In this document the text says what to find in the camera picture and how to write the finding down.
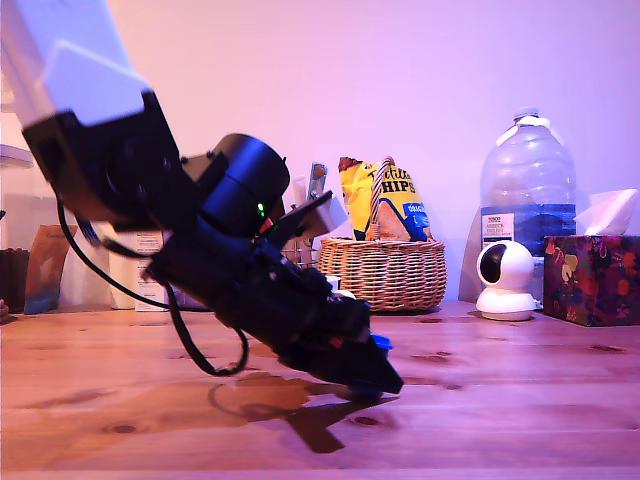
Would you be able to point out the brown pouch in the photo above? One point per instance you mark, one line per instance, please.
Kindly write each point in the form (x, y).
(47, 270)

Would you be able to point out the yellow tortilla chips bag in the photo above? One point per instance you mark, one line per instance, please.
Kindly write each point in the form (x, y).
(407, 205)

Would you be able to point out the blue coffee capsule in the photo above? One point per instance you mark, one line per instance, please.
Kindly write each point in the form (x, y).
(382, 345)

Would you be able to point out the white bottle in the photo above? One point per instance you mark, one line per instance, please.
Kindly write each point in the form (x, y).
(120, 290)

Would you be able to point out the white tissue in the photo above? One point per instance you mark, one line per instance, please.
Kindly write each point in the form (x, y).
(607, 212)

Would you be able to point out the large clear water bottle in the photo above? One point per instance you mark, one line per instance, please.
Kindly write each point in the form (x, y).
(527, 190)

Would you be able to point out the small white round camera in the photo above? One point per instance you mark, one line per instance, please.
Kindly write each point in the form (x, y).
(515, 265)

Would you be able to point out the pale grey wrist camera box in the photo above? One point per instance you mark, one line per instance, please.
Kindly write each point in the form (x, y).
(327, 217)

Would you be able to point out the white carton box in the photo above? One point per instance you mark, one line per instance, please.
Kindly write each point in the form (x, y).
(150, 295)

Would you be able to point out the white sachet stick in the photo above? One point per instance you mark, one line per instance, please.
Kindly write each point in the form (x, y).
(299, 187)

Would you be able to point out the blue striped sachet stick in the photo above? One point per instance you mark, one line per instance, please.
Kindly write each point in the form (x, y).
(317, 177)

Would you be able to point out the dark ribbed container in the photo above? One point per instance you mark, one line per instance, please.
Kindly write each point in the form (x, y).
(12, 280)

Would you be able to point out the dark floral tissue box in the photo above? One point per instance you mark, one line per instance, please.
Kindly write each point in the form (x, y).
(595, 280)

